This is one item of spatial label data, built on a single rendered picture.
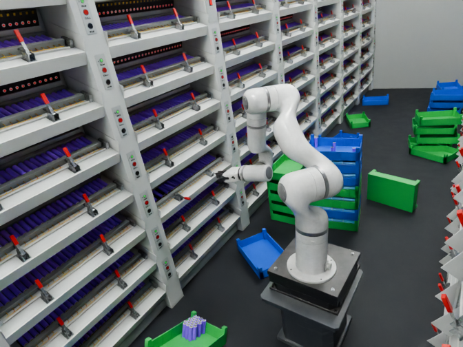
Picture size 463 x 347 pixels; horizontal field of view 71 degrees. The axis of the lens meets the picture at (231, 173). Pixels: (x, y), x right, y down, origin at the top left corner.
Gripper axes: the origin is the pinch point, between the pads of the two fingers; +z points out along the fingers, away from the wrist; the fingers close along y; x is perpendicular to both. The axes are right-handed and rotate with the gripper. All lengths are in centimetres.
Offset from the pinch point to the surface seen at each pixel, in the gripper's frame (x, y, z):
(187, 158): 17.1, -16.4, 2.0
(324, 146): -11, 58, -36
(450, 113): -43, 194, -91
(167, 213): -1.9, -38.1, 5.5
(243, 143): 2.2, 41.1, 10.0
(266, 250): -55, 7, -10
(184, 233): -19.6, -29.2, 10.2
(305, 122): -18, 140, 13
